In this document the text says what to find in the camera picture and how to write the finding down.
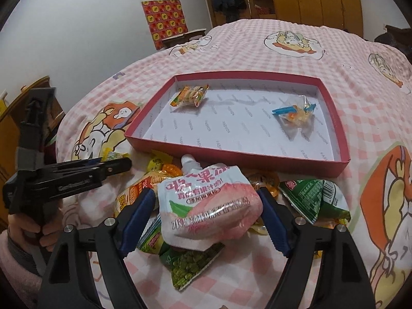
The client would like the orange rice cracker pack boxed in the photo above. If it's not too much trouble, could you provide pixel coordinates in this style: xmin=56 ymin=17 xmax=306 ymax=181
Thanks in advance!
xmin=114 ymin=170 xmax=172 ymax=217

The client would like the green pea snack bag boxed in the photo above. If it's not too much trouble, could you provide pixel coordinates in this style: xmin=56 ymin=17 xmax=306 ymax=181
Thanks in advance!
xmin=160 ymin=243 xmax=225 ymax=291

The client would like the pink peach jelly pouch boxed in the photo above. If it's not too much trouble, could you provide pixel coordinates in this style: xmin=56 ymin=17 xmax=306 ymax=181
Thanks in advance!
xmin=157 ymin=154 xmax=263 ymax=251

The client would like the small yellow snack packet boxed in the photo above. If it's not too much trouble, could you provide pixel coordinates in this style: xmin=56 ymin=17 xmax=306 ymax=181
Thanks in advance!
xmin=147 ymin=156 xmax=164 ymax=172

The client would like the pink fuzzy sleeve forearm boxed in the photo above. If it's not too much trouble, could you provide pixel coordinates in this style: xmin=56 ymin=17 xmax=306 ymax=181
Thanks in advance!
xmin=1 ymin=230 xmax=42 ymax=308

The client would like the person's left hand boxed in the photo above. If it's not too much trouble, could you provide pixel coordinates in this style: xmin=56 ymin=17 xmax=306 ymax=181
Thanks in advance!
xmin=8 ymin=202 xmax=64 ymax=252

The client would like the orange green gummy packet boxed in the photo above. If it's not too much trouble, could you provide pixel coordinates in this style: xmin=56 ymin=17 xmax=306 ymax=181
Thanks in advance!
xmin=170 ymin=84 xmax=209 ymax=108

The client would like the orange jelly cup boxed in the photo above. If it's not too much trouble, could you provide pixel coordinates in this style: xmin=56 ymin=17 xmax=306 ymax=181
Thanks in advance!
xmin=245 ymin=171 xmax=280 ymax=199

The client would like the dark wooden side table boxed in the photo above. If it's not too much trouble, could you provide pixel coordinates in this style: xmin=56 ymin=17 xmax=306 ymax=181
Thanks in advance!
xmin=161 ymin=29 xmax=206 ymax=48

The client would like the red shallow cardboard box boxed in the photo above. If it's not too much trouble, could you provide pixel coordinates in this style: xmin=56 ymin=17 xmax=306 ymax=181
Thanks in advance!
xmin=126 ymin=71 xmax=350 ymax=178

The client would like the clear candy bag blue clip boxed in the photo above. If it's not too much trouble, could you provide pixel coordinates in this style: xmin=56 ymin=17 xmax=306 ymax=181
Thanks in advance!
xmin=272 ymin=95 xmax=316 ymax=132

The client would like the pink checkered bed quilt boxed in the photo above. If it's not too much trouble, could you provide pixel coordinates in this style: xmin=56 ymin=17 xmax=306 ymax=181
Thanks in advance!
xmin=57 ymin=20 xmax=411 ymax=308

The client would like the dark wooden headboard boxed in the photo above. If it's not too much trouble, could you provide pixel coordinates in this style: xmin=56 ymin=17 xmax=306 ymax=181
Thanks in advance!
xmin=374 ymin=25 xmax=412 ymax=56

